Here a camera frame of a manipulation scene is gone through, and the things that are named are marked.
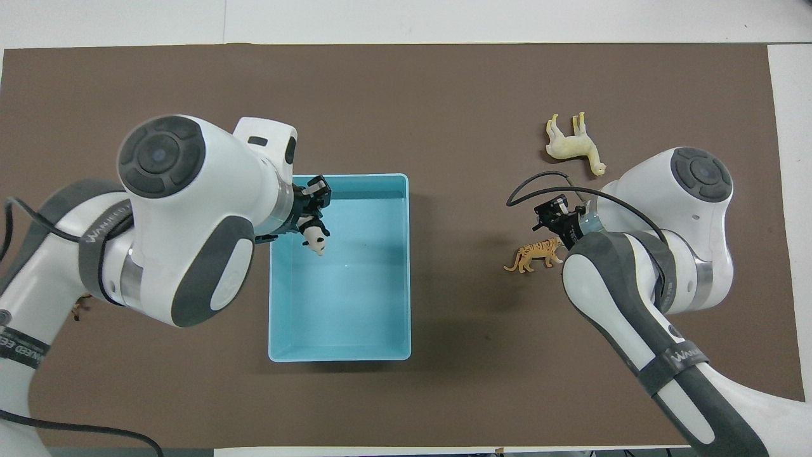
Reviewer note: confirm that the orange striped tiger toy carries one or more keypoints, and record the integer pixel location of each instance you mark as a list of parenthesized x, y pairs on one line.
[(533, 254)]

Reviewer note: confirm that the brown table mat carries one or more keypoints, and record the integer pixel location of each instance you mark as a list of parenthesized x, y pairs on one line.
[(444, 95)]

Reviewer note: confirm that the light blue storage box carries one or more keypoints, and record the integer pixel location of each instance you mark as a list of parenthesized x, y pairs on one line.
[(355, 304)]

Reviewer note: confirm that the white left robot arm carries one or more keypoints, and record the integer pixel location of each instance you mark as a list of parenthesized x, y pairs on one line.
[(190, 209)]

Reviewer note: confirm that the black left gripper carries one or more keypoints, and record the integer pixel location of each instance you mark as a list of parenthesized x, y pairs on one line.
[(303, 206)]

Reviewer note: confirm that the cream llama toy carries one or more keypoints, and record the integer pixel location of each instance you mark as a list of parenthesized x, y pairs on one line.
[(571, 147)]

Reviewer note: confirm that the brown lion toy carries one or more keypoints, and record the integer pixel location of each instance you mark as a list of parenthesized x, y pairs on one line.
[(78, 309)]

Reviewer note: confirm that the black and white panda toy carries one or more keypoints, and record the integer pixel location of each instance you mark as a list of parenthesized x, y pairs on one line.
[(315, 244)]

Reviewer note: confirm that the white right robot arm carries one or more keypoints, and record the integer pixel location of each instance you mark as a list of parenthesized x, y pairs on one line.
[(685, 216)]

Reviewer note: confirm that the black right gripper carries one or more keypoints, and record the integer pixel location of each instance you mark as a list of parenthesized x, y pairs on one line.
[(572, 223)]

